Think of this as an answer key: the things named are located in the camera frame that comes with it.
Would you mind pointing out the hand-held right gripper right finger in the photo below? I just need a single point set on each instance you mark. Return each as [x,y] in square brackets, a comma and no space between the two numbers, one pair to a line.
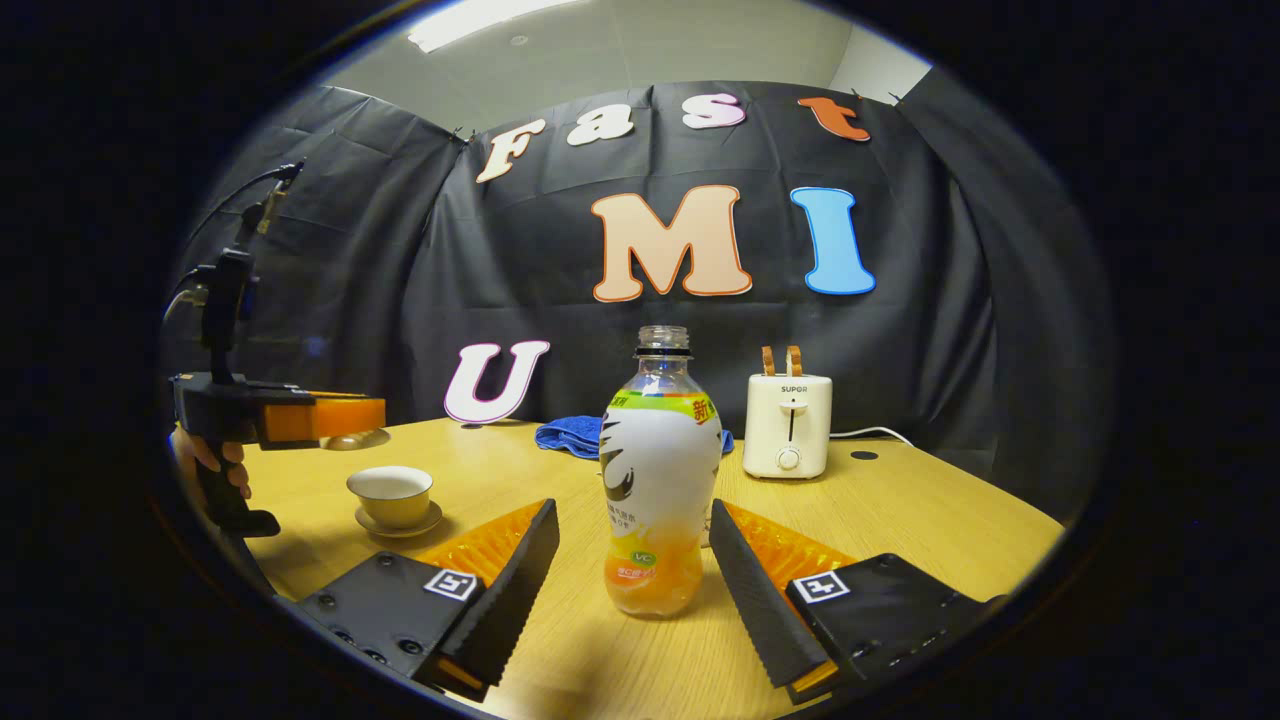
[755,600]

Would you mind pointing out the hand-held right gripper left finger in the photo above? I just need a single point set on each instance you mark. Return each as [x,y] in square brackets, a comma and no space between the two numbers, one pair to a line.
[515,590]

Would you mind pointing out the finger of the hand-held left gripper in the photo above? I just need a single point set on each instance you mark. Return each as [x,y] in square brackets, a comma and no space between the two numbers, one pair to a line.
[320,415]

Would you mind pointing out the white teacup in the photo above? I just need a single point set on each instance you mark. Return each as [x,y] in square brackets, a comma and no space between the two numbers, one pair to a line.
[392,500]

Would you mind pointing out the clear water bottle white label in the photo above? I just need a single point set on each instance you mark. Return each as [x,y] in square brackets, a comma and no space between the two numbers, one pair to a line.
[660,470]

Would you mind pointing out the white teacup saucer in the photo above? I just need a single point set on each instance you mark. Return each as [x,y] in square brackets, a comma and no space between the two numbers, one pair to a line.
[431,523]

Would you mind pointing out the black backdrop cloth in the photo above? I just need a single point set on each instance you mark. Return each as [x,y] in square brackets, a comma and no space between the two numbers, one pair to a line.
[400,300]

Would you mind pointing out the blue towel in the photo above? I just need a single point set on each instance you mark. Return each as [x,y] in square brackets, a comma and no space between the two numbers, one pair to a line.
[565,437]

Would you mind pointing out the cream toaster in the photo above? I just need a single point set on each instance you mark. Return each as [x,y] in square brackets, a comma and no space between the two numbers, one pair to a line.
[788,420]

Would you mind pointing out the brown toast slice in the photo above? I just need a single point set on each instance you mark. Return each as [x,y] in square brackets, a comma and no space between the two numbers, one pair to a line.
[793,361]
[768,361]

